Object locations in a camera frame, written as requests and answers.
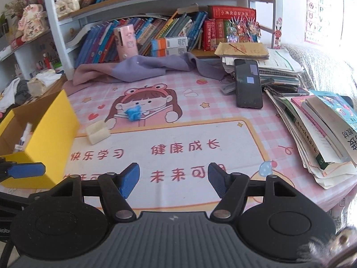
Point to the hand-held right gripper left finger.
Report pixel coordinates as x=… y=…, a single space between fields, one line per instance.
x=129 y=180

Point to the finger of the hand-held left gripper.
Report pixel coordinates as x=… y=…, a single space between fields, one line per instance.
x=25 y=170
x=14 y=199

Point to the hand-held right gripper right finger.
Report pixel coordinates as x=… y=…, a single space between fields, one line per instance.
x=219 y=180

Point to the white spray bottle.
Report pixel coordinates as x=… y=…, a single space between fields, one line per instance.
x=23 y=139

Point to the yellow cardboard box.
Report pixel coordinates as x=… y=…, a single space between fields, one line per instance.
x=53 y=134

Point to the white eraser block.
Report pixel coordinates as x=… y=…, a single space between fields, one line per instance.
x=97 y=133

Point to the small blue toy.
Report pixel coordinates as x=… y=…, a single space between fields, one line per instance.
x=134 y=113

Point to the pink printed desk mat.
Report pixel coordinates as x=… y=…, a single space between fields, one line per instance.
x=178 y=134

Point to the white printed t-shirt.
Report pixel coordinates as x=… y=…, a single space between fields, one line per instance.
x=8 y=95

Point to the grey pouch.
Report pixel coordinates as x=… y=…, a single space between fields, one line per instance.
x=229 y=88

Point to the black smartphone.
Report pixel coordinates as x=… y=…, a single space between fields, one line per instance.
x=248 y=89

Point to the white side shelf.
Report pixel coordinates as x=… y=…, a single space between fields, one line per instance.
x=25 y=58

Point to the stack of textbooks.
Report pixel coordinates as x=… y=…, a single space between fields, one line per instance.
x=320 y=134

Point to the pink purple cloth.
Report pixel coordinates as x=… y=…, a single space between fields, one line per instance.
x=145 y=68

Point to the stack of papers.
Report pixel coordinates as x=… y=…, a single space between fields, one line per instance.
x=279 y=61

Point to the orange white carton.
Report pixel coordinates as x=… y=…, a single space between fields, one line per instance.
x=170 y=52
x=170 y=42

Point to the pink cylindrical bottle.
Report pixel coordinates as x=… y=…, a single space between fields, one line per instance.
x=125 y=43

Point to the row of blue purple books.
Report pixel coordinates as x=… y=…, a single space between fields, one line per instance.
x=97 y=44

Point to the white bookshelf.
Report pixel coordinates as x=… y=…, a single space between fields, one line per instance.
x=60 y=33

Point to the pink bunny figurine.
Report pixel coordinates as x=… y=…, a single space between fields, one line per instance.
x=32 y=23

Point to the sparkly hair ornaments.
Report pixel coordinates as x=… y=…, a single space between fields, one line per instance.
x=242 y=29

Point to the grey knitted blanket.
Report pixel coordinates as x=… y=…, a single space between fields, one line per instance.
x=329 y=69

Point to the red boxed book set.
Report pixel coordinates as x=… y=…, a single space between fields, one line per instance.
x=231 y=12

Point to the white quilted pearl handbag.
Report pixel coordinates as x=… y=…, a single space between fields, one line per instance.
x=67 y=4

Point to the red deer wall sticker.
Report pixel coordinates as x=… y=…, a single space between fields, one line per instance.
x=278 y=35

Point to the alphabet wall poster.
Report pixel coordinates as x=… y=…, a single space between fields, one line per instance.
x=323 y=8

